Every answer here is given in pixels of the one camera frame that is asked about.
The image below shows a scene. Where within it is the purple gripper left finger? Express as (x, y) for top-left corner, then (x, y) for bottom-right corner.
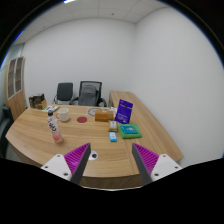
(42, 143), (91, 185)

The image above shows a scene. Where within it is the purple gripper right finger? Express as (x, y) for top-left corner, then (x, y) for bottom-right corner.
(132, 143), (182, 185)

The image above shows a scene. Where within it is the pink labelled water bottle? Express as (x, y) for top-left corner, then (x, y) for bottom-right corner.
(48, 110), (62, 143)

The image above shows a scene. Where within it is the green flat box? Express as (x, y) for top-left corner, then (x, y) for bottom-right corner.
(118, 124), (142, 139)

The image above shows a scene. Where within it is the red round coaster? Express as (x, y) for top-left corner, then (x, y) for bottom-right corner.
(77, 116), (87, 123)

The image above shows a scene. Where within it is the small blue card box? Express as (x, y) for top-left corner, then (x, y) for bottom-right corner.
(109, 132), (117, 142)

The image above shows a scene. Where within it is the white ceramic mug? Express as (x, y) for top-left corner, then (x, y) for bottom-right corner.
(56, 108), (70, 122)

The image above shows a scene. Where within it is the small brown white box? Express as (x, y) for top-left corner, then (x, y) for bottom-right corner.
(109, 121), (118, 132)

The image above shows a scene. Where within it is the brown wooden tissue box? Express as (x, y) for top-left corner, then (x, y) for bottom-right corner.
(95, 110), (114, 122)

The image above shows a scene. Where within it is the round grey white plate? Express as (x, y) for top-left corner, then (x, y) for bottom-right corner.
(87, 107), (103, 116)

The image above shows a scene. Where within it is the colourful booklet on desk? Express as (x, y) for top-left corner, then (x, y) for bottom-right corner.
(42, 106), (59, 112)

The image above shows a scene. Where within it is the black office chair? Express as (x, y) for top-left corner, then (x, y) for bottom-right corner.
(53, 82), (74, 104)

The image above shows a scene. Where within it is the dark brown box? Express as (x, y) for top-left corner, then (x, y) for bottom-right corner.
(29, 93), (47, 110)

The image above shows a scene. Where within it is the grey mesh office chair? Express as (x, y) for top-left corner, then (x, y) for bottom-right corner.
(73, 81), (107, 107)

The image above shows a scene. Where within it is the black chair at left edge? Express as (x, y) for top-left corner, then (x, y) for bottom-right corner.
(0, 106), (14, 158)

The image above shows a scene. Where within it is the wooden cabinet with glass doors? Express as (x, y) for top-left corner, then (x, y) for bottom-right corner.
(4, 57), (26, 120)

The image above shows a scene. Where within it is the desk cable grommet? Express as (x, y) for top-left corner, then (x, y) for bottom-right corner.
(88, 151), (98, 161)

